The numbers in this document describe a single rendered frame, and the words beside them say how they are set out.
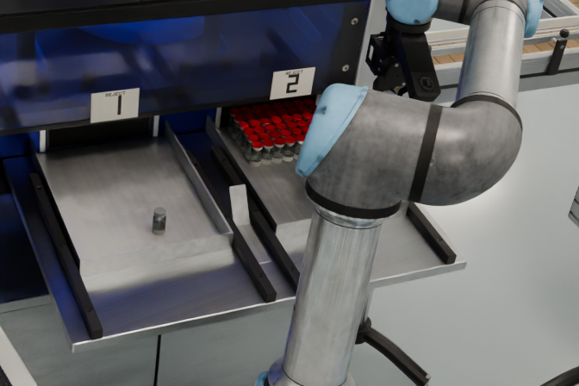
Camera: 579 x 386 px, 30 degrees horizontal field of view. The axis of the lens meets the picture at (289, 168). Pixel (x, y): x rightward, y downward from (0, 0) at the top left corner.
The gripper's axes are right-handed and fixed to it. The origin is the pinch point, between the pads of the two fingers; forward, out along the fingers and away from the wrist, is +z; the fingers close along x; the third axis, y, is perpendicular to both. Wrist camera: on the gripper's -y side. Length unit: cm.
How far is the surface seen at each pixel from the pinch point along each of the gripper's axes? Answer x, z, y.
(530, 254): -101, 110, 76
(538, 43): -58, 14, 46
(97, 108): 45, 7, 22
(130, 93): 39.1, 4.9, 22.6
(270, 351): 3, 80, 26
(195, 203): 29.4, 20.8, 10.3
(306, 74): 5.3, 5.5, 25.9
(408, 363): -39, 100, 33
